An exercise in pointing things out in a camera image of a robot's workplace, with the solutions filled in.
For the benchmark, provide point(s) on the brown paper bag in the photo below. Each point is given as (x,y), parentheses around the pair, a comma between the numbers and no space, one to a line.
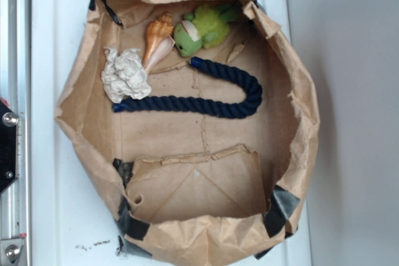
(185,187)

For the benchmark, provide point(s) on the crumpled white paper ball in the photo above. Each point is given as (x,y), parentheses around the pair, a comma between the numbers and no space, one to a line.
(124,76)

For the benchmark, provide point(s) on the orange conch seashell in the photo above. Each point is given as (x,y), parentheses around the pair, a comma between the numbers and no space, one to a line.
(159,41)

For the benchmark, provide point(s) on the green plush toy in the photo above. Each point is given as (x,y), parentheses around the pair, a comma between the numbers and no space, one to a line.
(206,27)

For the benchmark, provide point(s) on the white plastic tray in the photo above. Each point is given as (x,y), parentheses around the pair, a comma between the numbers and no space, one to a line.
(70,224)

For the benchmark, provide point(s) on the black bracket with bolts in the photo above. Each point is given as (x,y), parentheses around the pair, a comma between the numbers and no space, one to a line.
(8,161)

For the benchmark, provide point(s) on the aluminium frame rail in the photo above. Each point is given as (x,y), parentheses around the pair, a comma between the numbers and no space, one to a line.
(15,88)

